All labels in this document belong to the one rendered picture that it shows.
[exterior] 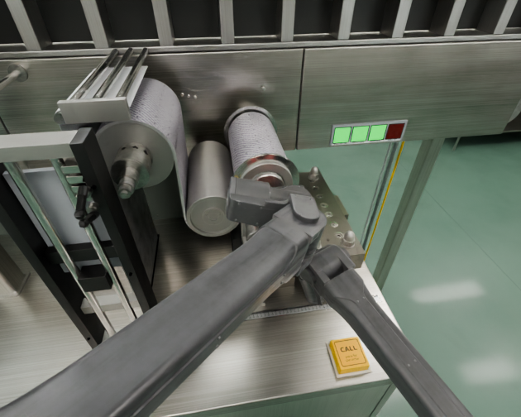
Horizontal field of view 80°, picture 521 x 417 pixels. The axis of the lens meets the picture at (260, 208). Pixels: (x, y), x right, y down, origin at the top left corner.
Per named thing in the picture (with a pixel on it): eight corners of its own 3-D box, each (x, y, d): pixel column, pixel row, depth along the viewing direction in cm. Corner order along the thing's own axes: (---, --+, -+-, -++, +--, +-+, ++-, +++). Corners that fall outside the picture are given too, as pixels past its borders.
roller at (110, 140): (107, 190, 62) (82, 125, 53) (129, 134, 81) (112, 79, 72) (179, 184, 64) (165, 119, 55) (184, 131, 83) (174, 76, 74)
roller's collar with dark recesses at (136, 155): (116, 191, 55) (104, 160, 51) (122, 173, 60) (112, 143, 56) (153, 188, 56) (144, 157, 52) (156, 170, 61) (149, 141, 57)
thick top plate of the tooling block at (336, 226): (303, 275, 82) (306, 260, 79) (275, 188, 113) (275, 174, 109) (360, 268, 84) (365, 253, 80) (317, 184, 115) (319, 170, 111)
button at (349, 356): (338, 375, 70) (340, 370, 68) (328, 344, 75) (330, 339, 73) (368, 370, 71) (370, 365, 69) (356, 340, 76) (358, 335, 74)
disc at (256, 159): (232, 213, 70) (230, 155, 61) (232, 212, 70) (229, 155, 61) (296, 208, 72) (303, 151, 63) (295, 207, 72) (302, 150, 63)
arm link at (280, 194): (313, 226, 45) (318, 187, 45) (267, 220, 44) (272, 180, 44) (298, 224, 52) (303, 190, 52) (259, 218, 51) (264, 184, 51)
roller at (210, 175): (190, 239, 72) (182, 198, 65) (192, 179, 92) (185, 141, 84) (241, 233, 74) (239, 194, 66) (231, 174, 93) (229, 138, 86)
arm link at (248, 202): (303, 270, 43) (323, 220, 38) (221, 261, 41) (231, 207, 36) (291, 219, 53) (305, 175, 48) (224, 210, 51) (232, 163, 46)
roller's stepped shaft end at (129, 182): (116, 204, 50) (110, 188, 48) (122, 183, 55) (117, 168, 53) (136, 202, 50) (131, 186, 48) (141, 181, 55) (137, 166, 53)
